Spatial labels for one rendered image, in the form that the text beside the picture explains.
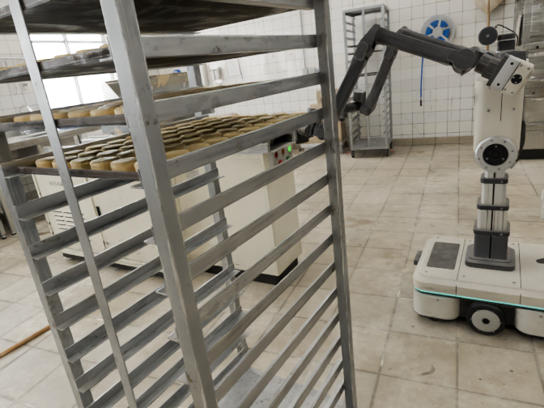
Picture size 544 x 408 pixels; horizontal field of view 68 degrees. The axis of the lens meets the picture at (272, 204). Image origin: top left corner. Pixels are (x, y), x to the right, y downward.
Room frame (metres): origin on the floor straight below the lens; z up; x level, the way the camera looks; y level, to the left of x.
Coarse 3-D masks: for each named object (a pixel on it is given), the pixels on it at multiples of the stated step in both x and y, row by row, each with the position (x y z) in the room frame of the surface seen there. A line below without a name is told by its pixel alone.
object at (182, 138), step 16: (304, 112) 1.08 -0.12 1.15; (176, 128) 1.11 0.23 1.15; (192, 128) 1.07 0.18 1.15; (208, 128) 1.03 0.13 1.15; (224, 128) 0.99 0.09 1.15; (240, 128) 0.95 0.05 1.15; (256, 128) 0.88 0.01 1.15; (112, 144) 0.95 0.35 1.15; (128, 144) 0.92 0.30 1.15; (176, 144) 0.80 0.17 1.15; (192, 144) 0.77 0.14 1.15; (208, 144) 0.76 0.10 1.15; (48, 160) 0.82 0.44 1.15; (80, 160) 0.75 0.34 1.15; (96, 160) 0.73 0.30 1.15; (112, 160) 0.72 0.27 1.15; (128, 160) 0.69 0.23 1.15
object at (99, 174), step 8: (24, 168) 0.81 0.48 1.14; (32, 168) 0.79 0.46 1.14; (40, 168) 0.77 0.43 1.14; (48, 168) 0.76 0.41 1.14; (56, 168) 0.74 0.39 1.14; (72, 176) 0.72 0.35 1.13; (80, 176) 0.70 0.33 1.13; (88, 176) 0.69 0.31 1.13; (96, 176) 0.68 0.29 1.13; (104, 176) 0.66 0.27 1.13; (112, 176) 0.65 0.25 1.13; (120, 176) 0.64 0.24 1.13; (128, 176) 0.63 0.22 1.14; (136, 176) 0.62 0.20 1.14
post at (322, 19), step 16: (320, 0) 1.06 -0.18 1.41; (320, 16) 1.07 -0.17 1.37; (320, 32) 1.07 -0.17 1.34; (320, 48) 1.07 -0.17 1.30; (320, 64) 1.07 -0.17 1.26; (320, 80) 1.07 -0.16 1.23; (336, 112) 1.08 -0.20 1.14; (336, 128) 1.07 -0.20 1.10; (336, 144) 1.07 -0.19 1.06; (336, 160) 1.06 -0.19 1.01; (336, 176) 1.06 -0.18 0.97; (336, 192) 1.06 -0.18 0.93; (336, 208) 1.06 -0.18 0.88; (336, 224) 1.07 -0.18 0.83; (336, 240) 1.07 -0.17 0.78; (336, 256) 1.07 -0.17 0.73; (336, 272) 1.07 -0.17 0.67; (352, 352) 1.07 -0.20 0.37; (352, 368) 1.07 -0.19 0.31; (352, 384) 1.06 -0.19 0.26; (352, 400) 1.06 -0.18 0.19
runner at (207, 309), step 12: (324, 216) 1.04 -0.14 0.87; (300, 228) 0.93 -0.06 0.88; (312, 228) 0.98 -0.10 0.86; (288, 240) 0.88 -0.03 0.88; (276, 252) 0.83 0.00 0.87; (264, 264) 0.79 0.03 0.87; (240, 276) 0.72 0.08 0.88; (252, 276) 0.75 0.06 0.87; (228, 288) 0.69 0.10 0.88; (240, 288) 0.72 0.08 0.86; (216, 300) 0.66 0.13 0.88; (228, 300) 0.68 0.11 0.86; (204, 312) 0.63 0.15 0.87; (168, 336) 0.59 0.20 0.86
